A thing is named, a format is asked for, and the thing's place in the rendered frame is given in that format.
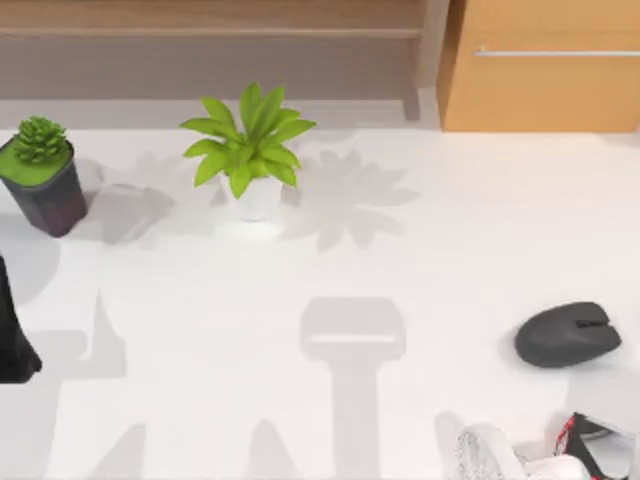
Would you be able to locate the wooden cupboard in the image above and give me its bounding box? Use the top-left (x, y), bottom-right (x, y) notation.
top-left (436, 0), bottom-right (640, 133)

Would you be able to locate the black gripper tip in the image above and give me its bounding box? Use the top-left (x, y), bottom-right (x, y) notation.
top-left (0, 255), bottom-right (43, 385)

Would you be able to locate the black red and white shoe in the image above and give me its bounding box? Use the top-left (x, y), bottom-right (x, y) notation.
top-left (552, 411), bottom-right (636, 480)

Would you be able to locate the long metal handle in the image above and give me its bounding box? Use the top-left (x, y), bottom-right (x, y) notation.
top-left (474, 46), bottom-right (640, 59)

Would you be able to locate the white pot with leafy plant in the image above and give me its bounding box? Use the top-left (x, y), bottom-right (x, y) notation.
top-left (178, 82), bottom-right (318, 222)

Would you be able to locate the black computer mouse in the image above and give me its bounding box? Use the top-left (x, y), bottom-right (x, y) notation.
top-left (514, 301), bottom-right (623, 369)

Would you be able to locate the white and silver shoe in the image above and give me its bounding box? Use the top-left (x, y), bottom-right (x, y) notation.
top-left (455, 422), bottom-right (591, 480)

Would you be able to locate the black pot with succulent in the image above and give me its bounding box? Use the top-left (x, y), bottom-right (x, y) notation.
top-left (0, 116), bottom-right (89, 239)

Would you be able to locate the wooden open shelf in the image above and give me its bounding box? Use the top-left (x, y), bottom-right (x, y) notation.
top-left (0, 0), bottom-right (451, 122)

